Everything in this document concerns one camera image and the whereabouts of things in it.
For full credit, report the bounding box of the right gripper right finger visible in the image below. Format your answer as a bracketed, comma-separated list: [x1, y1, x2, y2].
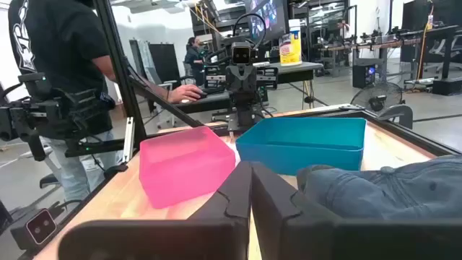
[250, 161, 462, 260]

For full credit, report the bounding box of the black partition panel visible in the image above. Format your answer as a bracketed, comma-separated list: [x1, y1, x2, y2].
[148, 43, 181, 87]

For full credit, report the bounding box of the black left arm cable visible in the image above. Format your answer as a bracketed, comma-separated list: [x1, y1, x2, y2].
[232, 13, 268, 50]

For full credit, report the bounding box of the yellow white wipes canister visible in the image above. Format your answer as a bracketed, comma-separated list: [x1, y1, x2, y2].
[279, 18, 303, 67]

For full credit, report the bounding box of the pink translucent plastic bin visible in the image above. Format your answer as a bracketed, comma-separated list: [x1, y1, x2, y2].
[139, 125, 237, 210]

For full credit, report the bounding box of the yellow hanging cable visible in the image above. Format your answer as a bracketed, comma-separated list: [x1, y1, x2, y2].
[414, 14, 435, 81]

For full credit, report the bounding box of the small black depth camera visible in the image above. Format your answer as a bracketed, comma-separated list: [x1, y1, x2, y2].
[9, 207, 58, 252]

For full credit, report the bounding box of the teal plastic bin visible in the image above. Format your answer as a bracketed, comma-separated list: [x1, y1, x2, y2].
[235, 116, 368, 177]

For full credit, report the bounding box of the black floor fan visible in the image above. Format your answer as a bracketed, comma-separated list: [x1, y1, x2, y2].
[349, 82, 404, 117]

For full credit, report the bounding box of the long wooden workbench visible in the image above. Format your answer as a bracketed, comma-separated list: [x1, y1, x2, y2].
[317, 25, 462, 97]

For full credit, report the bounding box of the white frame bracket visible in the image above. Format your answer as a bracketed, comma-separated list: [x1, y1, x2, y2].
[122, 116, 136, 164]

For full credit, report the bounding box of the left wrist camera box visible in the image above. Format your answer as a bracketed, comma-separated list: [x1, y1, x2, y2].
[230, 40, 253, 66]

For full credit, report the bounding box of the large wall display screen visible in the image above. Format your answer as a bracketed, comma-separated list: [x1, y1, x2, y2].
[244, 0, 290, 41]

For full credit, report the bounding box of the black computer tower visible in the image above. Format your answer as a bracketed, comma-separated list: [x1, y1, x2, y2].
[352, 64, 379, 90]

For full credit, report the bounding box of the black aluminium table frame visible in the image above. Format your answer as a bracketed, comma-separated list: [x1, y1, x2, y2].
[16, 0, 462, 260]

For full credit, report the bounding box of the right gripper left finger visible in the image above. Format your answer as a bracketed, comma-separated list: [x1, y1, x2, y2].
[57, 160, 253, 260]

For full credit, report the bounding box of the person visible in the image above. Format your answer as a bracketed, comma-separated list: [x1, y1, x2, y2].
[183, 35, 206, 87]
[7, 0, 206, 203]

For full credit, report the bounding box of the grey curved chair armrest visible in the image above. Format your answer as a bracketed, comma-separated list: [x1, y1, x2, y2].
[377, 104, 414, 130]

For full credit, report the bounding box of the blue denim baseball cap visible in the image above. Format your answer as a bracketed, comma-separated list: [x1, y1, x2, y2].
[296, 154, 462, 222]

